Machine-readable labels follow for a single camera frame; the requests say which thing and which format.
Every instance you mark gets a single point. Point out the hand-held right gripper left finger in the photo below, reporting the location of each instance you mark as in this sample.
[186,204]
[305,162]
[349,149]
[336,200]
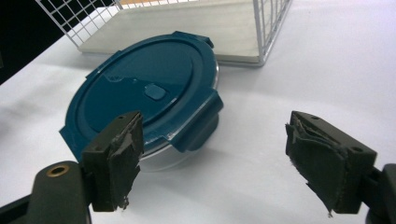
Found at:
[112,161]

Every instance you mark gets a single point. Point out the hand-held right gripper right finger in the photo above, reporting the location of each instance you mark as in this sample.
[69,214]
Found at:
[330,168]

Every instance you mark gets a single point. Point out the round container with blue lid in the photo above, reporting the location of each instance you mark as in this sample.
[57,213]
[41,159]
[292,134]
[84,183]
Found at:
[149,93]

